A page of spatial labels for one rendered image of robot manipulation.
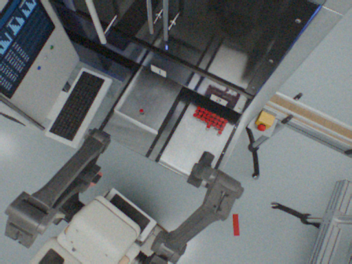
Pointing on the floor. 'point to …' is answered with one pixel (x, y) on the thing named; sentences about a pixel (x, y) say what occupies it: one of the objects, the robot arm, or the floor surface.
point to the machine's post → (297, 53)
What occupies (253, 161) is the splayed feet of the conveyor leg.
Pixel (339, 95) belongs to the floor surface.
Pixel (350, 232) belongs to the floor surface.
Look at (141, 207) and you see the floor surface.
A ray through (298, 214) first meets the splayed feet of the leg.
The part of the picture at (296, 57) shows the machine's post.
